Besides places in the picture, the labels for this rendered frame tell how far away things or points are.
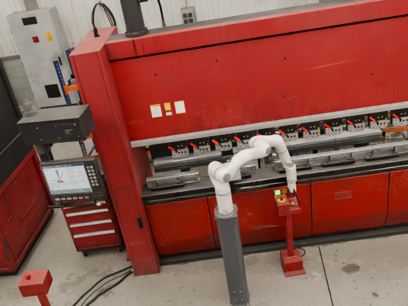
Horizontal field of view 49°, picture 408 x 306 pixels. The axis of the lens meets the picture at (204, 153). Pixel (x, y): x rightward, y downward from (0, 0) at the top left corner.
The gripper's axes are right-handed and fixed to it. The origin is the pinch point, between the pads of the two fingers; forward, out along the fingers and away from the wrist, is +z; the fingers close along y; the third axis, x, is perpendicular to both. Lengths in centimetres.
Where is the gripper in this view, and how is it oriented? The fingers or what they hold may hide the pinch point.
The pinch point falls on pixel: (292, 193)
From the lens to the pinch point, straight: 397.5
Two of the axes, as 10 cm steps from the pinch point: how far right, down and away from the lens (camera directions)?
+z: 1.7, 7.9, 5.8
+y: 1.4, 5.7, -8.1
